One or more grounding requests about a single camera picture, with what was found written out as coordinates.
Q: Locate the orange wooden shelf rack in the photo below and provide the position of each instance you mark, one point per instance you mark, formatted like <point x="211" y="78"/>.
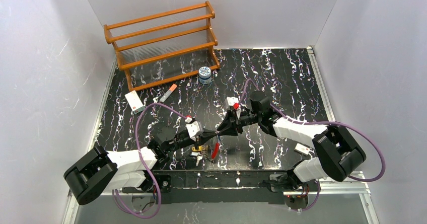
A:
<point x="152" y="39"/>

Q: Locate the small blue patterned tin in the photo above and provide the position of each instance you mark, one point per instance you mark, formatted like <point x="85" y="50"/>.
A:
<point x="205" y="75"/>

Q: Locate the white card box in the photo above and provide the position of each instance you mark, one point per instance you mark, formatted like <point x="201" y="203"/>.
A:
<point x="302" y="149"/>
<point x="134" y="102"/>

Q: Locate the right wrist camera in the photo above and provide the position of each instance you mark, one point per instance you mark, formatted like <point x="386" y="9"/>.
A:
<point x="234" y="105"/>

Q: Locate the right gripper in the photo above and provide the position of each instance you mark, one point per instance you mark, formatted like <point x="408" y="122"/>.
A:
<point x="235" y="123"/>

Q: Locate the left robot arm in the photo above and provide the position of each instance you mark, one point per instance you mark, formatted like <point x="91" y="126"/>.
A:
<point x="100" y="170"/>

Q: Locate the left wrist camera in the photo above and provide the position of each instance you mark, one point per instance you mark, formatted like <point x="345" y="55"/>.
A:
<point x="193" y="127"/>

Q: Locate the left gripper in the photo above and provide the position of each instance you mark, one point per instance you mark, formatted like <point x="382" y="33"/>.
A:
<point x="199" y="139"/>

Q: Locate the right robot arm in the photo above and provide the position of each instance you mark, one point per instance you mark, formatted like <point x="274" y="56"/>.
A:
<point x="337" y="152"/>

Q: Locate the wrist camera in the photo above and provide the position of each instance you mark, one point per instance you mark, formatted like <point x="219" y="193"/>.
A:
<point x="234" y="105"/>
<point x="193" y="127"/>

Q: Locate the white card box right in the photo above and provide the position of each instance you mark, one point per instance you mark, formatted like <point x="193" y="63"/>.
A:
<point x="302" y="149"/>

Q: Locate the white card box left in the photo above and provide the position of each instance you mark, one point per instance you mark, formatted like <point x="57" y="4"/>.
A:
<point x="134" y="102"/>

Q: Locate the orange capped marker pen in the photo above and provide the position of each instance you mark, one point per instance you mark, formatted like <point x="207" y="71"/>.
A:
<point x="168" y="93"/>

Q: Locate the aluminium frame rail front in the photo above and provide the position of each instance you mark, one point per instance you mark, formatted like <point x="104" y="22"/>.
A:
<point x="217" y="182"/>

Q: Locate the red handled keyring with keys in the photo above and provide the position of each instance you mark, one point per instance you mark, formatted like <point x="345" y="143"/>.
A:
<point x="207" y="152"/>

